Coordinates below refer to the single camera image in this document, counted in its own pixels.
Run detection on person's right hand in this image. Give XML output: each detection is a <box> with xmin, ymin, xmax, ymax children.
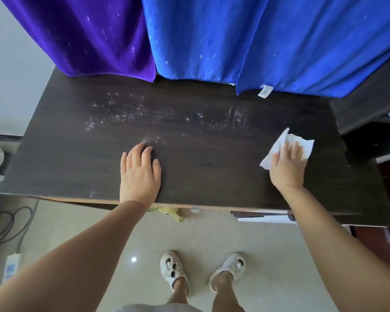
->
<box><xmin>268</xmin><ymin>140</ymin><xmax>308</xmax><ymax>194</ymax></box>

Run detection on person's left hand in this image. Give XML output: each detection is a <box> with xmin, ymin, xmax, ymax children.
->
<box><xmin>120</xmin><ymin>142</ymin><xmax>162</xmax><ymax>209</ymax></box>

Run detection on white paper tissue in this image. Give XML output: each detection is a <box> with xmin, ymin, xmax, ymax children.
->
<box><xmin>259</xmin><ymin>127</ymin><xmax>315</xmax><ymax>171</ymax></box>

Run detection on person's left forearm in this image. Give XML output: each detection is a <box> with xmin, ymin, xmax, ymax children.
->
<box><xmin>0</xmin><ymin>200</ymin><xmax>151</xmax><ymax>312</ymax></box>

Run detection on person's right forearm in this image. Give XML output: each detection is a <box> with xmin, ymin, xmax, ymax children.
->
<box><xmin>277</xmin><ymin>185</ymin><xmax>390</xmax><ymax>312</ymax></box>

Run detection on yellow cloth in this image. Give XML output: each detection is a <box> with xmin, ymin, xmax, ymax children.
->
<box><xmin>147</xmin><ymin>207</ymin><xmax>184</xmax><ymax>223</ymax></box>

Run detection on white drawer panel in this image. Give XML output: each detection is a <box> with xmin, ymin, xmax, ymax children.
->
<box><xmin>236</xmin><ymin>214</ymin><xmax>296</xmax><ymax>224</ymax></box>

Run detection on white left slipper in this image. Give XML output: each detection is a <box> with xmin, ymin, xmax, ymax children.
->
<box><xmin>159</xmin><ymin>251</ymin><xmax>192</xmax><ymax>298</ymax></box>

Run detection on white slipper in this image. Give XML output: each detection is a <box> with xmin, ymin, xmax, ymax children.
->
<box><xmin>159</xmin><ymin>251</ymin><xmax>192</xmax><ymax>298</ymax></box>
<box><xmin>208</xmin><ymin>252</ymin><xmax>247</xmax><ymax>294</ymax></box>

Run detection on dark wooden cabinet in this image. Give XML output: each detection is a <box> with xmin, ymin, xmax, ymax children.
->
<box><xmin>328</xmin><ymin>50</ymin><xmax>390</xmax><ymax>161</ymax></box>

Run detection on white right slipper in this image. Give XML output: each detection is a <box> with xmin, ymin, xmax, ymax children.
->
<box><xmin>208</xmin><ymin>252</ymin><xmax>247</xmax><ymax>294</ymax></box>

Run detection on red brown wooden furniture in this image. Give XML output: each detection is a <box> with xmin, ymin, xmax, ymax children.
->
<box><xmin>350</xmin><ymin>156</ymin><xmax>390</xmax><ymax>280</ymax></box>

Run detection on blue towel with white tag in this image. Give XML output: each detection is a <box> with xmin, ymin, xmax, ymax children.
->
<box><xmin>236</xmin><ymin>0</ymin><xmax>390</xmax><ymax>100</ymax></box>

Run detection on person's left leg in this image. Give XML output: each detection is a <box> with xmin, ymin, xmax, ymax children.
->
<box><xmin>167</xmin><ymin>277</ymin><xmax>191</xmax><ymax>305</ymax></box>

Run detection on person's leg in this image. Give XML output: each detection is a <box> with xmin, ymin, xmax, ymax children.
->
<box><xmin>211</xmin><ymin>271</ymin><xmax>246</xmax><ymax>312</ymax></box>
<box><xmin>167</xmin><ymin>277</ymin><xmax>191</xmax><ymax>305</ymax></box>

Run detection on purple velvet cloth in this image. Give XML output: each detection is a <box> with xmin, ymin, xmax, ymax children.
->
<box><xmin>0</xmin><ymin>0</ymin><xmax>156</xmax><ymax>83</ymax></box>

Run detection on grey shorts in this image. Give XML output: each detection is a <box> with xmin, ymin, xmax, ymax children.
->
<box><xmin>115</xmin><ymin>303</ymin><xmax>203</xmax><ymax>312</ymax></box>

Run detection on person's right leg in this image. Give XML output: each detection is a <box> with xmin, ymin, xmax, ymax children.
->
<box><xmin>211</xmin><ymin>271</ymin><xmax>246</xmax><ymax>312</ymax></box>

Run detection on white power strip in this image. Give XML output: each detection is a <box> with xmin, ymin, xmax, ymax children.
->
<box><xmin>2</xmin><ymin>253</ymin><xmax>23</xmax><ymax>284</ymax></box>

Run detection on black cable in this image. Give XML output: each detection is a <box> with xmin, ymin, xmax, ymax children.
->
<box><xmin>0</xmin><ymin>206</ymin><xmax>34</xmax><ymax>251</ymax></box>

